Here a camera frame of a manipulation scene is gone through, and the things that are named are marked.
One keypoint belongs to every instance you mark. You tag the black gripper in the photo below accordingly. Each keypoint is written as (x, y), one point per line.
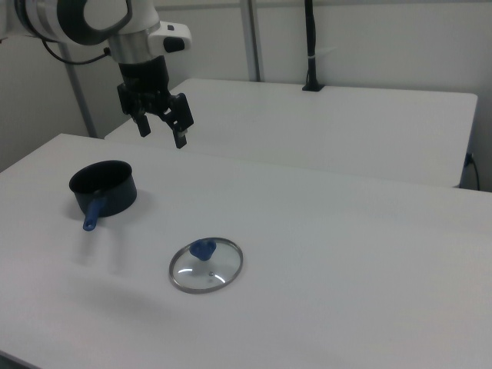
(144, 82)

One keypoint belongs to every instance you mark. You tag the glass lid with blue knob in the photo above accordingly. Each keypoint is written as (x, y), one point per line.
(202, 250)

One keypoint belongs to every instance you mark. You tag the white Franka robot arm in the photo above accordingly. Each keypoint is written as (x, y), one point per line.
(96, 23)

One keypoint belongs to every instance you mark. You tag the white side table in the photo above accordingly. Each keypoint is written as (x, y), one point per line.
(307, 127)

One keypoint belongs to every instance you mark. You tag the black pole with clamp base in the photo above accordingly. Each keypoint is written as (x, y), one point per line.
(312, 46)

